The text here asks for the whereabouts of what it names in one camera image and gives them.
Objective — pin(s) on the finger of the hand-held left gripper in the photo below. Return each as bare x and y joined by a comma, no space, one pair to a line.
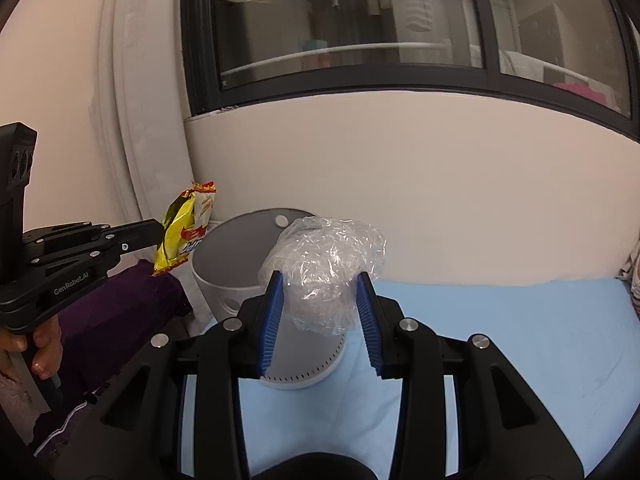
140,232
60,232

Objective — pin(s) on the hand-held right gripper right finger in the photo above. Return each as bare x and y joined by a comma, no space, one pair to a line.
367,320

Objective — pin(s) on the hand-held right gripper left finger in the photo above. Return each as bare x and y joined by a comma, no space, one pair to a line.
270,320

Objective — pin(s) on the yellow snack packet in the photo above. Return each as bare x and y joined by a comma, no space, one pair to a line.
182,230

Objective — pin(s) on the clear plastic wrap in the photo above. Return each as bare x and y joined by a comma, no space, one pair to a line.
320,270

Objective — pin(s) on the grey and white bin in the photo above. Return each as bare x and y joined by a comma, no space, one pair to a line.
230,255

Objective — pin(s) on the person's left hand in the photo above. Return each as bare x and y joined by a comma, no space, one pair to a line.
42,355

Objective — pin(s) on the white curtain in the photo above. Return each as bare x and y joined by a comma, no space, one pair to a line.
145,110

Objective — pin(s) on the blue bed sheet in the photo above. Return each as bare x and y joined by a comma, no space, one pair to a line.
500,310

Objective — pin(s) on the black framed window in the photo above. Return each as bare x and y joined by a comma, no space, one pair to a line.
350,10

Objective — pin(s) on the pink garment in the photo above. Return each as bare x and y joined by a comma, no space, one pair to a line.
585,92

